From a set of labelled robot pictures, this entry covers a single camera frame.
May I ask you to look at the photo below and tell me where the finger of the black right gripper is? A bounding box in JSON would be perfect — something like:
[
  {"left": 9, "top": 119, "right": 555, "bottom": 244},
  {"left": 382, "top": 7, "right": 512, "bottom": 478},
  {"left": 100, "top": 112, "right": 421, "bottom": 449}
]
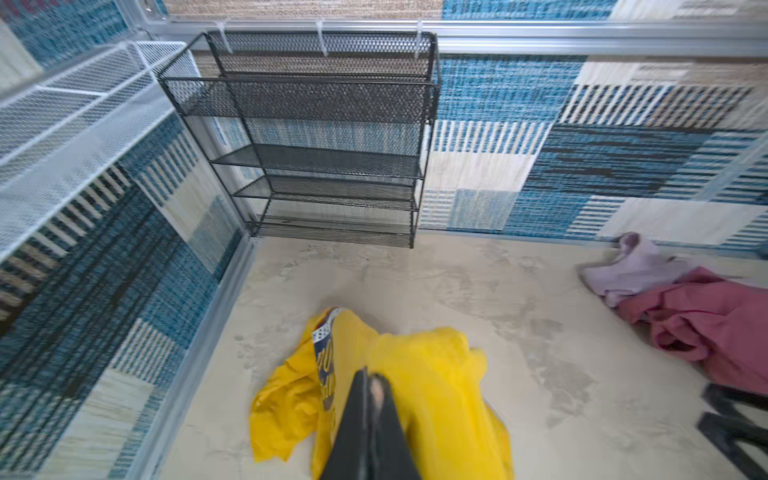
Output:
[
  {"left": 697, "top": 412, "right": 767, "bottom": 480},
  {"left": 702, "top": 384, "right": 767, "bottom": 416}
]

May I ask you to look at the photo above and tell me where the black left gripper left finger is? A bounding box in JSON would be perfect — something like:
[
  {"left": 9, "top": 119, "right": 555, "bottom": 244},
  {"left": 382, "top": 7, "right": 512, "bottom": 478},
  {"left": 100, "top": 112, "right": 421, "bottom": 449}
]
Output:
[{"left": 320, "top": 368, "right": 370, "bottom": 480}]

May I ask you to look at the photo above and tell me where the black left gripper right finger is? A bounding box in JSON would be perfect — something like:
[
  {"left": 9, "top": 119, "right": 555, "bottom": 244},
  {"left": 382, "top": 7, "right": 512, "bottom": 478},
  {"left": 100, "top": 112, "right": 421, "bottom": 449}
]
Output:
[{"left": 368, "top": 374, "right": 421, "bottom": 480}]

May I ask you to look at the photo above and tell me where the yellow printed t-shirt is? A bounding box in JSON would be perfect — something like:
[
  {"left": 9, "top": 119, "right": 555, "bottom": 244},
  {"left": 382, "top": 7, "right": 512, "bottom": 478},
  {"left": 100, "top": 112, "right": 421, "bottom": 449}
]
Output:
[{"left": 249, "top": 307, "right": 514, "bottom": 479}]

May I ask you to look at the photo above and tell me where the magenta cloth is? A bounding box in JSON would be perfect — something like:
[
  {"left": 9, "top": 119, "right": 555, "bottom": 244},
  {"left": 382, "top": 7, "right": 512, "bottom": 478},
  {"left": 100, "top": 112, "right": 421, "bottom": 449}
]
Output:
[{"left": 616, "top": 267, "right": 767, "bottom": 395}]

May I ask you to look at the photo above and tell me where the light pink cloth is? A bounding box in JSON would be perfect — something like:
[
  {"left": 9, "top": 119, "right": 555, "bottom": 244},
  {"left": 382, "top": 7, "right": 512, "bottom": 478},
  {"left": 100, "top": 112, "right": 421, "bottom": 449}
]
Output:
[{"left": 578, "top": 232, "right": 698, "bottom": 308}]

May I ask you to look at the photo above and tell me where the black mesh wire shelf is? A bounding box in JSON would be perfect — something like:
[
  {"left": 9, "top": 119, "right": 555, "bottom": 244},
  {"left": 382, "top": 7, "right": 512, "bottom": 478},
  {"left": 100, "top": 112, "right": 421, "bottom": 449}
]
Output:
[{"left": 157, "top": 29, "right": 441, "bottom": 248}]

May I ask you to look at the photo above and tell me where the white mesh wall basket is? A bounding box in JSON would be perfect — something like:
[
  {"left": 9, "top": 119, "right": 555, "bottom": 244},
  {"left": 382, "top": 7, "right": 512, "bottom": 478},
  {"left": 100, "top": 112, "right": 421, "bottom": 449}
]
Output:
[{"left": 1, "top": 41, "right": 186, "bottom": 257}]

